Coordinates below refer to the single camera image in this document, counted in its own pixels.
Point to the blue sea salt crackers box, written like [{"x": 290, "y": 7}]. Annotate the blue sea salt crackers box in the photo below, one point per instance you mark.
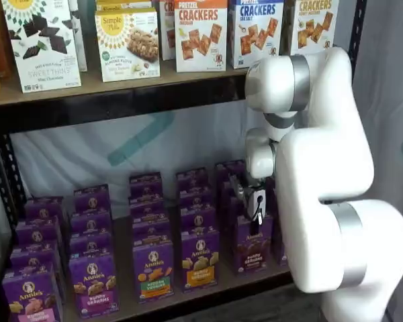
[{"x": 255, "y": 33}]

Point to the Simple Mills almond bars box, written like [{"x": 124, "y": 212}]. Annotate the Simple Mills almond bars box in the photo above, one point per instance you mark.
[
  {"x": 127, "y": 47},
  {"x": 124, "y": 5}
]

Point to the Annie's box with pink label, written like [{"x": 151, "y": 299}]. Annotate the Annie's box with pink label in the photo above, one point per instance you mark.
[
  {"x": 33, "y": 295},
  {"x": 33, "y": 258},
  {"x": 43, "y": 211},
  {"x": 37, "y": 234}
]

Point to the brown wooden shelf board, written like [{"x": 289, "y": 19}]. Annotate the brown wooden shelf board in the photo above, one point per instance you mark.
[
  {"x": 122, "y": 255},
  {"x": 121, "y": 89}
]

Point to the Annie's box with orange label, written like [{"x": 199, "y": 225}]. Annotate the Annie's box with orange label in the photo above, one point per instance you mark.
[
  {"x": 199, "y": 261},
  {"x": 198, "y": 219},
  {"x": 196, "y": 199},
  {"x": 192, "y": 181}
]

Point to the black perforated shelf post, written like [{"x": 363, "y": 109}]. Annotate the black perforated shelf post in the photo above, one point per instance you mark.
[
  {"x": 357, "y": 27},
  {"x": 6, "y": 174}
]

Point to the pretzel crackers cheddar box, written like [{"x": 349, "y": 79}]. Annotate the pretzel crackers cheddar box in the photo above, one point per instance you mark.
[{"x": 201, "y": 37}]

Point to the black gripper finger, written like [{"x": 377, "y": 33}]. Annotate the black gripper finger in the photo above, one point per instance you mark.
[{"x": 254, "y": 228}]

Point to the honey mustard crackers box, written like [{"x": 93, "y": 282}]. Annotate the honey mustard crackers box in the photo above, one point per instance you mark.
[{"x": 312, "y": 27}]

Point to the white pretzel crackers box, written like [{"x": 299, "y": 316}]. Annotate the white pretzel crackers box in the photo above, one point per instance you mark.
[{"x": 168, "y": 33}]

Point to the Annie's hidden veggies box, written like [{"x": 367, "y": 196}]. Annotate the Annie's hidden veggies box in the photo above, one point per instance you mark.
[
  {"x": 152, "y": 268},
  {"x": 146, "y": 189},
  {"x": 151, "y": 229},
  {"x": 147, "y": 210}
]

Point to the Sweet Thins mint chocolate box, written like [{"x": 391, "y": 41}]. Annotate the Sweet Thins mint chocolate box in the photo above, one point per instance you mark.
[
  {"x": 80, "y": 40},
  {"x": 40, "y": 50}
]

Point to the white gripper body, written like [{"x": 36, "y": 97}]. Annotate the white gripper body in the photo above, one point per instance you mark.
[{"x": 257, "y": 204}]

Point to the black metal shelf unit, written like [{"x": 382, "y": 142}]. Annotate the black metal shelf unit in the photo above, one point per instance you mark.
[{"x": 188, "y": 141}]

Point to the black metal shelf beam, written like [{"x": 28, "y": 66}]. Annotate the black metal shelf beam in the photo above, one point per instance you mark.
[
  {"x": 87, "y": 112},
  {"x": 205, "y": 303}
]

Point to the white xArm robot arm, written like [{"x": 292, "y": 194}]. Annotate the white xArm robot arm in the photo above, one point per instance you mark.
[{"x": 322, "y": 151}]

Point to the Annie's mixed bunny grahams box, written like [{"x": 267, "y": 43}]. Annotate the Annie's mixed bunny grahams box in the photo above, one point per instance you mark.
[
  {"x": 90, "y": 223},
  {"x": 94, "y": 285},
  {"x": 92, "y": 201},
  {"x": 90, "y": 246}
]

